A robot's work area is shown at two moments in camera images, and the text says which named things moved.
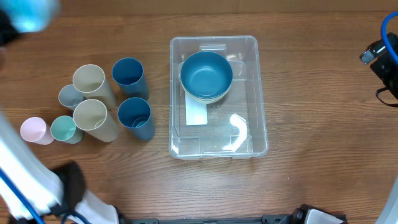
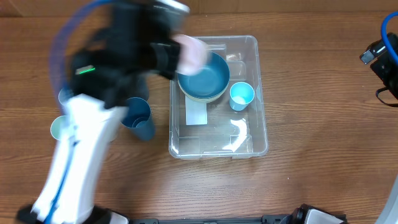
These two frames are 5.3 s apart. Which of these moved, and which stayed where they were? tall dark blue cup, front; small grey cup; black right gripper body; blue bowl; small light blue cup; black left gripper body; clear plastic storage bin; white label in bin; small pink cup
Moved: small pink cup; black left gripper body; small light blue cup
Stayed: clear plastic storage bin; black right gripper body; tall dark blue cup, front; small grey cup; white label in bin; blue bowl
